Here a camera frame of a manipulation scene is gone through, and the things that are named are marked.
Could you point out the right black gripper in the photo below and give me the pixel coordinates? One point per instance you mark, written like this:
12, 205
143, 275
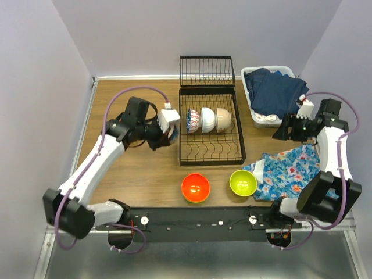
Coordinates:
289, 120

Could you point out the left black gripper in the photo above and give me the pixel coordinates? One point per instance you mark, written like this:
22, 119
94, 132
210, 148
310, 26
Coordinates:
162, 139

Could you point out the dark floral bowl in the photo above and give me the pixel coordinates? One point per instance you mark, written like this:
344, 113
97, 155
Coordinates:
173, 134

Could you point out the blue patterned bowl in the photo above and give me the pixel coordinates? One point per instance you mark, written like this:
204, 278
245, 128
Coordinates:
193, 121

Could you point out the white bowl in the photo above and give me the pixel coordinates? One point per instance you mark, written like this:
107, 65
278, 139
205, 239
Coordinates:
223, 119
208, 120

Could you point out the lime green bowl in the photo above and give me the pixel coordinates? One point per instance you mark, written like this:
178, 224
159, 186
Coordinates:
243, 183

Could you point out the black wire dish rack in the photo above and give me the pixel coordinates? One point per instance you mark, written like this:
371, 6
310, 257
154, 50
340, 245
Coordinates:
209, 81

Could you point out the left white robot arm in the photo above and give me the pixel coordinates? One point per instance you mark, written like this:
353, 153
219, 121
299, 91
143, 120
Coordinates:
68, 208

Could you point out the white cloth in basket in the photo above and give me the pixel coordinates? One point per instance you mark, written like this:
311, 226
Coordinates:
261, 117

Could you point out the dark blue jeans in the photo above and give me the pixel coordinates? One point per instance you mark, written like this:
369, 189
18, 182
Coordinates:
272, 93

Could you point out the blue floral cloth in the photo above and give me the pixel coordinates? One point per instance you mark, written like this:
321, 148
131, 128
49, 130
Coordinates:
284, 174

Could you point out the white plastic laundry basket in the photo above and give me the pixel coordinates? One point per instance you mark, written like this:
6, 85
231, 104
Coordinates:
282, 70

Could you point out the orange bowl centre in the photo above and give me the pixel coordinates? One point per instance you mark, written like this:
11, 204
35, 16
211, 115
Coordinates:
195, 188

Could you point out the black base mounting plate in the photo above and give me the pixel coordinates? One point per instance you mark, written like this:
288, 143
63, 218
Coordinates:
207, 224

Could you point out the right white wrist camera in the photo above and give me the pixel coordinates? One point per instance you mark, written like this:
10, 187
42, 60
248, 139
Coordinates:
305, 108

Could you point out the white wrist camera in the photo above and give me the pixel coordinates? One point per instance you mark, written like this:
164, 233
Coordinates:
305, 108
168, 117

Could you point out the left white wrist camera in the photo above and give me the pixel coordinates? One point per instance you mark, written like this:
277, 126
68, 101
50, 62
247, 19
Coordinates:
168, 117

